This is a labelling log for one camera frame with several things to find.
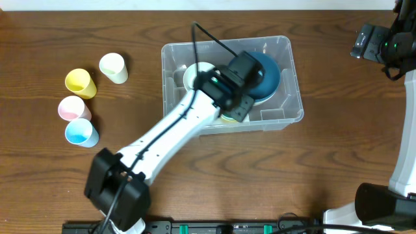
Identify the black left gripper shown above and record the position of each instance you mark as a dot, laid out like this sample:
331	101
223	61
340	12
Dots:
242	108

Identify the yellow cup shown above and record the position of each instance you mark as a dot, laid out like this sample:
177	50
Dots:
80	83
229	121

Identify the clear plastic storage bin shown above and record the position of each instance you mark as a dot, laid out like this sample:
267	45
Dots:
283	109

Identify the white small bowl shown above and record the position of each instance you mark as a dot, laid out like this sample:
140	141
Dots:
190	73

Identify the cream white cup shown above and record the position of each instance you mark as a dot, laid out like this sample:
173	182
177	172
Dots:
112	65

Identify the light blue cup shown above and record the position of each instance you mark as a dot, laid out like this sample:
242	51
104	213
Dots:
81	132

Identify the pink cup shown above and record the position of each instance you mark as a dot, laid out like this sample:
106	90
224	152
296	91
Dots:
72	108

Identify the green cup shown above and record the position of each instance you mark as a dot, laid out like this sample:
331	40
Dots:
227	116

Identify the beige large bowl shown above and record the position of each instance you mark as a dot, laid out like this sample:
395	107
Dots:
260	104

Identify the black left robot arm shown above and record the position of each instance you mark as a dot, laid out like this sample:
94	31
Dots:
118	183

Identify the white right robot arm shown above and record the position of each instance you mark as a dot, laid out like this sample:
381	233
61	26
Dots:
379	208

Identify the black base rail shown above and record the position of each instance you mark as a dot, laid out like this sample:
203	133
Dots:
167	227

